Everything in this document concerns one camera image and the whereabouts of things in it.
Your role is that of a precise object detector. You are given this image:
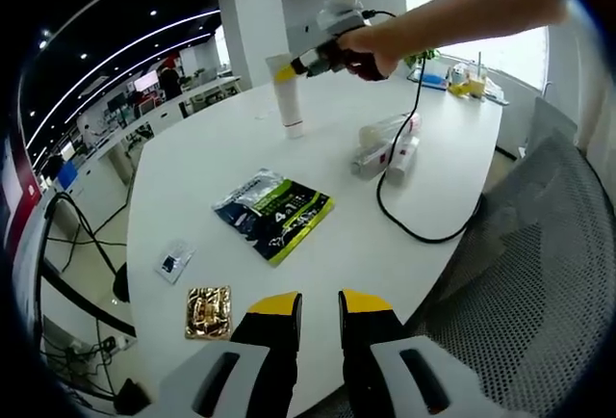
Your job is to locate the large red-collar skincare bottle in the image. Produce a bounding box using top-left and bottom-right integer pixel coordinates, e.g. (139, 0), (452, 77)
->
(358, 112), (424, 150)

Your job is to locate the black floor cable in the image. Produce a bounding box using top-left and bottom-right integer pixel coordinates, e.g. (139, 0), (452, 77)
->
(45, 191), (129, 274)

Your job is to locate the black stand base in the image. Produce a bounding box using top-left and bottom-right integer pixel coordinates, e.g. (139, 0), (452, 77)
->
(112, 262), (131, 302)

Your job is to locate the long white counter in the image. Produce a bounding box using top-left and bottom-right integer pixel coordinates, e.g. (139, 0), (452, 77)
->
(47, 75), (243, 188)

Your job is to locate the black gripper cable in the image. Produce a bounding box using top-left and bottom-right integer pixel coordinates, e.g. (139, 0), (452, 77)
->
(360, 9), (484, 246)

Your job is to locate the small white skincare bottle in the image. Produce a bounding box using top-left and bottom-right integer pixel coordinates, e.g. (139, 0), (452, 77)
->
(384, 133), (422, 186)

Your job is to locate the green silver skincare pouch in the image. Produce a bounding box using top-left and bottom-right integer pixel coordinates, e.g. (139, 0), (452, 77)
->
(213, 167), (337, 268)

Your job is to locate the monitor with red screen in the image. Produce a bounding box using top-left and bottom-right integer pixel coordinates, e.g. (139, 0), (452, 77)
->
(0, 136), (43, 246)

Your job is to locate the grey mesh office chair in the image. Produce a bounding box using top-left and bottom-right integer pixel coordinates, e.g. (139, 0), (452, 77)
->
(408, 94), (616, 418)

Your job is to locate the blue storage bin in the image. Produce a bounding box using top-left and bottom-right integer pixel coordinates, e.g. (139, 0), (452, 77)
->
(57, 160), (81, 189)

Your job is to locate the black floor box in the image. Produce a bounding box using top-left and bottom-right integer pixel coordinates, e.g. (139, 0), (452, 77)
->
(114, 378), (151, 415)

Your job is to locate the white cabinet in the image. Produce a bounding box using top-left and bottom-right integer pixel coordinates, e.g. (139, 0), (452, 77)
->
(284, 22), (321, 56)

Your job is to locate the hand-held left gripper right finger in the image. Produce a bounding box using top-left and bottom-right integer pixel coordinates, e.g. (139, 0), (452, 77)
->
(338, 288), (511, 418)

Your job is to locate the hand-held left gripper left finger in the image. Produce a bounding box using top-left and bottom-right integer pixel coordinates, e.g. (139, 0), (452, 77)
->
(158, 291), (304, 418)

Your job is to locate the gold foil skincare sachet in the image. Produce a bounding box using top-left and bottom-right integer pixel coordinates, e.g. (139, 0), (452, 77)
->
(185, 284), (234, 341)

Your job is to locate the small translucent skincare bottle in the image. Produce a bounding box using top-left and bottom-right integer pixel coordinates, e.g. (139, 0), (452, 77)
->
(349, 141), (401, 181)

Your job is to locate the white square pillar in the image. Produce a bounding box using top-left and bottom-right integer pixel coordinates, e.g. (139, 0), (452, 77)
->
(216, 0), (293, 91)

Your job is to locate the white power strip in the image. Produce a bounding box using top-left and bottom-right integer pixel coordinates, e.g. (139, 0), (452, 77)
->
(97, 334), (127, 353)

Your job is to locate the person's right hand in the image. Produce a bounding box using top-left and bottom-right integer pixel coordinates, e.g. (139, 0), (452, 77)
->
(336, 24), (403, 83)

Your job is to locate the bright wall screen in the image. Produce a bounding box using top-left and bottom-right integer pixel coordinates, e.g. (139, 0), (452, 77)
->
(133, 69), (160, 91)

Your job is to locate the potted green plant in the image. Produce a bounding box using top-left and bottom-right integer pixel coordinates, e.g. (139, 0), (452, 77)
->
(403, 47), (442, 83)

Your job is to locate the small white skincare sachet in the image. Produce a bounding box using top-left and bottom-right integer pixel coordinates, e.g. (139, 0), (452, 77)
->
(153, 239), (197, 286)

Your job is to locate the white skincare tube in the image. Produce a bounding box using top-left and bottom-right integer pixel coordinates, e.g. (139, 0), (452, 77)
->
(265, 51), (306, 140)

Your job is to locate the white stand tray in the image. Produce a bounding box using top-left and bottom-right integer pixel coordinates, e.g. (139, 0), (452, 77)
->
(12, 191), (57, 303)

